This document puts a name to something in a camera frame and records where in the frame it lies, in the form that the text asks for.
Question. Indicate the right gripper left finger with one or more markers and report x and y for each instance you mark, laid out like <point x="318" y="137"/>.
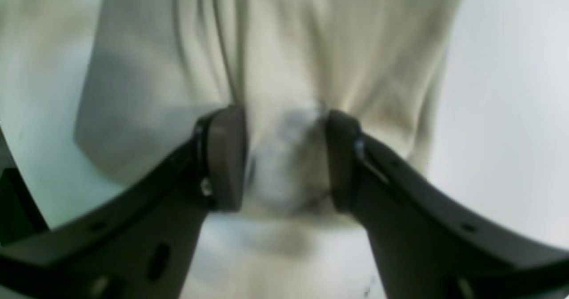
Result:
<point x="139" y="245"/>

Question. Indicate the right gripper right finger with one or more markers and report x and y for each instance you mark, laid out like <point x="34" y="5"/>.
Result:
<point x="426" y="245"/>

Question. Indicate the beige T-shirt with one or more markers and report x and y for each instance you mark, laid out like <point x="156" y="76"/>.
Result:
<point x="96" y="92"/>

